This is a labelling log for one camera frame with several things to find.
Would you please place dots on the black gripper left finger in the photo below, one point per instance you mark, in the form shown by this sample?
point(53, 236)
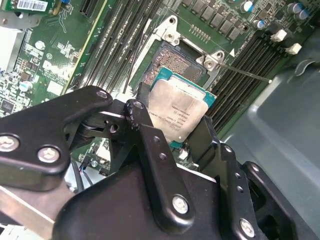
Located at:
point(37, 140)

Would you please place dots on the silver topped CPU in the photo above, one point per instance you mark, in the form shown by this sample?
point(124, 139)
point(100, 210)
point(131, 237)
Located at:
point(180, 107)

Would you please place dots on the thin metal locking lever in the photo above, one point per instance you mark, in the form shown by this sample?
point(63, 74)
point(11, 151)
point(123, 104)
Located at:
point(130, 75)
point(245, 73)

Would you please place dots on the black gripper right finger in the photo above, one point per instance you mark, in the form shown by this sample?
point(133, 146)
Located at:
point(230, 175)

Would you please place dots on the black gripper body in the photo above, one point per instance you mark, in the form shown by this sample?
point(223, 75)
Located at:
point(112, 212)

